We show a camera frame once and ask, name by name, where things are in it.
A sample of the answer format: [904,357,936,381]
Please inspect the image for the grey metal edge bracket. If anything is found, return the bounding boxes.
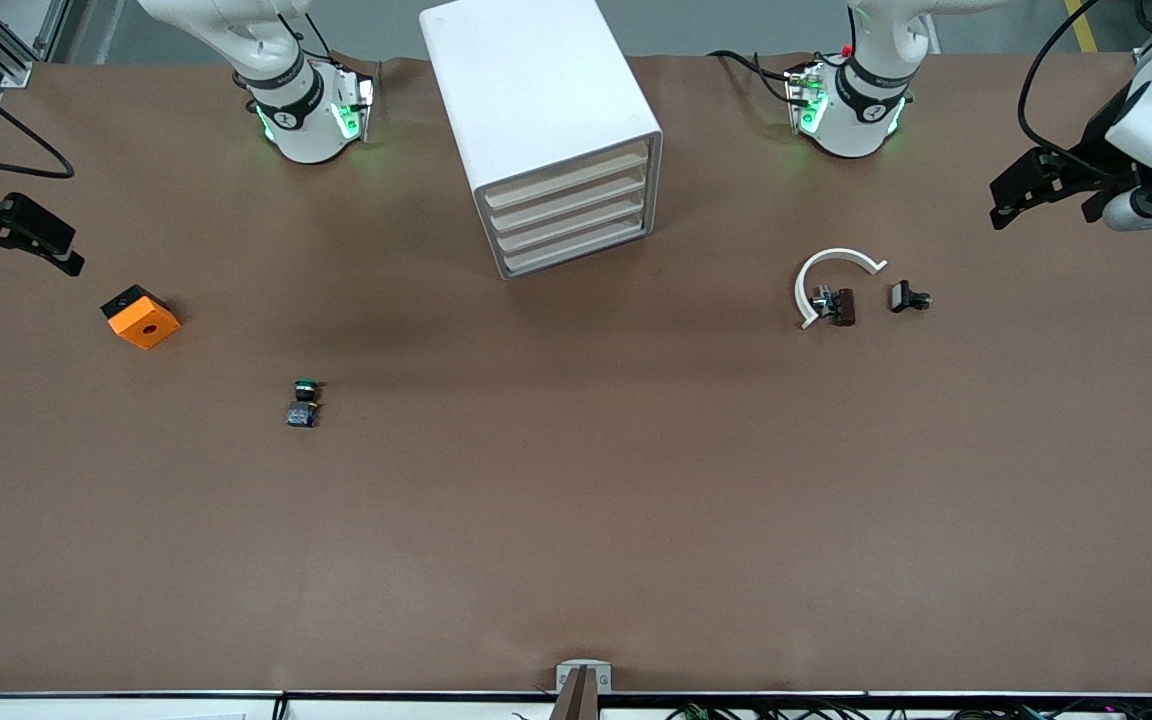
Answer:
[555,659,614,694]

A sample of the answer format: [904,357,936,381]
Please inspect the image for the white curved pipe clamp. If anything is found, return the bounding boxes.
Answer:
[794,247,889,331]

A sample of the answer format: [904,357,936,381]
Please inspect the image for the orange black cube block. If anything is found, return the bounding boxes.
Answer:
[100,284,182,351]

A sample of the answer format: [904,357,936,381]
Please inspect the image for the green push button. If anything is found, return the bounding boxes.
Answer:
[285,377,328,430]

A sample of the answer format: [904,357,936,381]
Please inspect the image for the brown table cover sheet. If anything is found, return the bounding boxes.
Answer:
[0,52,1152,696]

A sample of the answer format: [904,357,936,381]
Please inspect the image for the black table edge rail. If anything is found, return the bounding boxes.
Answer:
[0,688,1152,701]

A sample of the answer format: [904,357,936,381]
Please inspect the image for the black arm base cable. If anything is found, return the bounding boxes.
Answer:
[274,0,339,63]
[708,48,799,104]

